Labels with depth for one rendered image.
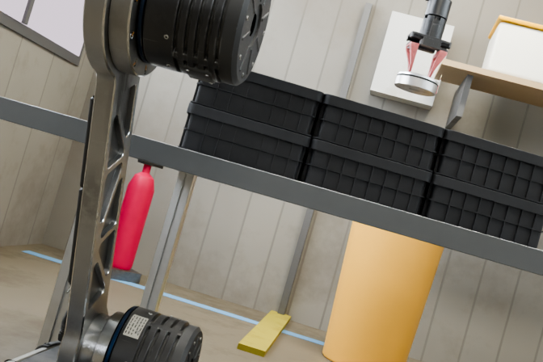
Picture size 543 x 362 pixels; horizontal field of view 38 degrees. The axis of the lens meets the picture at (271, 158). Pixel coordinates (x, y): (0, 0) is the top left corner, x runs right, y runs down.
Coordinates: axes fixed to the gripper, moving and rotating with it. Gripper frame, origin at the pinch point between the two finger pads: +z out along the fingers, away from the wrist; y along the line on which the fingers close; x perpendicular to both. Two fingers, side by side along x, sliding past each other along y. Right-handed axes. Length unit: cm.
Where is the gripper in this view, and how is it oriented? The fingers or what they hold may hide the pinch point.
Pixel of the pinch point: (418, 73)
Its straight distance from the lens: 198.5
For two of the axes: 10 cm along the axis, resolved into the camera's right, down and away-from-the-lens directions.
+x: 0.4, -0.4, -10.0
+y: -9.6, -2.9, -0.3
